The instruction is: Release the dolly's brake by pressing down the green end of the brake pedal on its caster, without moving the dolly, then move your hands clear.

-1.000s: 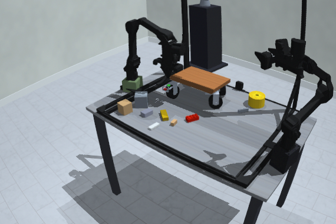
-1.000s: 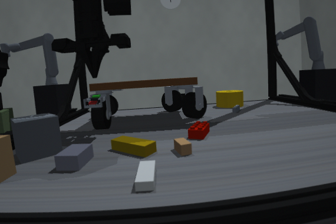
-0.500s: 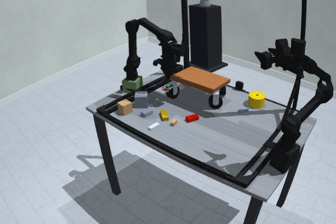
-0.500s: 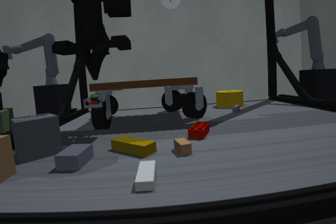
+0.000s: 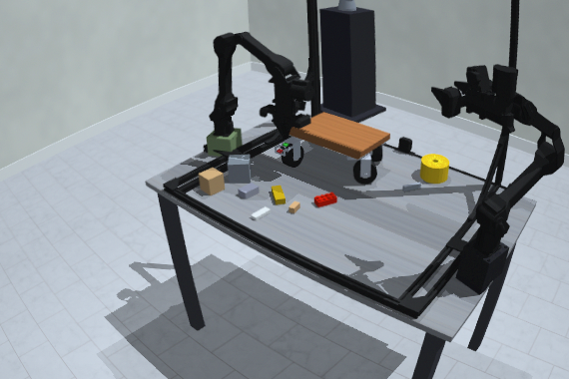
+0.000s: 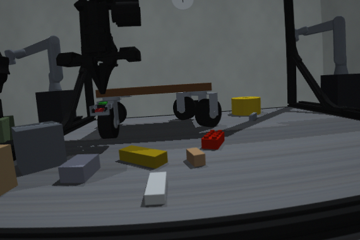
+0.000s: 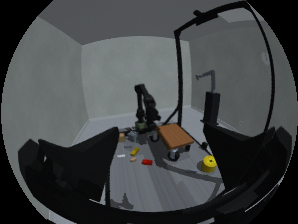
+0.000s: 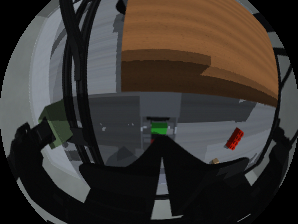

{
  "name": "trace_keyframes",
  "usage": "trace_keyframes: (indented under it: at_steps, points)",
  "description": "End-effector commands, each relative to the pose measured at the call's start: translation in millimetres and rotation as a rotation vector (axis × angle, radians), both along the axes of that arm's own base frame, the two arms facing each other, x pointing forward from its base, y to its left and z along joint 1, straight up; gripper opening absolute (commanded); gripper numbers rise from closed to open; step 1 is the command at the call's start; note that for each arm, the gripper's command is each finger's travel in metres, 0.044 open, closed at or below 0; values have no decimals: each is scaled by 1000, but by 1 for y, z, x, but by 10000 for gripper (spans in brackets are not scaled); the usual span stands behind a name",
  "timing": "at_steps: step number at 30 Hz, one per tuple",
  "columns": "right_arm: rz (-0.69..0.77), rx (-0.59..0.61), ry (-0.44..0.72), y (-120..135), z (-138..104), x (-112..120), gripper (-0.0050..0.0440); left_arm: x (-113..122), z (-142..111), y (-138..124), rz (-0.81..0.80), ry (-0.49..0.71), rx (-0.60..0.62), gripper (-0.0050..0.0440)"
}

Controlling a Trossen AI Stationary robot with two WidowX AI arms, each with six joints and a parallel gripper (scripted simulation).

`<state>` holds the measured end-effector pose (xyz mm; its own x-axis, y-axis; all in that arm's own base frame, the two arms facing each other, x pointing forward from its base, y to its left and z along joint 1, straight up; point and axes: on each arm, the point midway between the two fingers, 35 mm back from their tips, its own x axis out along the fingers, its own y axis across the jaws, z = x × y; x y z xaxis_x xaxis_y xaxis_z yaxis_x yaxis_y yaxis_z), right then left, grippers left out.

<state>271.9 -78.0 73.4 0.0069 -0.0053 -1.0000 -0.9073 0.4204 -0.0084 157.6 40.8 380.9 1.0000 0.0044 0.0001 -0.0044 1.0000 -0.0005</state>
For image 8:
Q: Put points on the red toy building brick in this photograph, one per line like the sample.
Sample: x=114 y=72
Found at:
x=235 y=138

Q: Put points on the small brown block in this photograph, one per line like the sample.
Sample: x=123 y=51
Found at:
x=214 y=161

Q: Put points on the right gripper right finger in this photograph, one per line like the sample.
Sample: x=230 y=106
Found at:
x=187 y=175

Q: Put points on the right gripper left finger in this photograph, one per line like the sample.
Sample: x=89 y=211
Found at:
x=137 y=179

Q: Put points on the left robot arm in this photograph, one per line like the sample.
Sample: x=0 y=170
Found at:
x=288 y=143

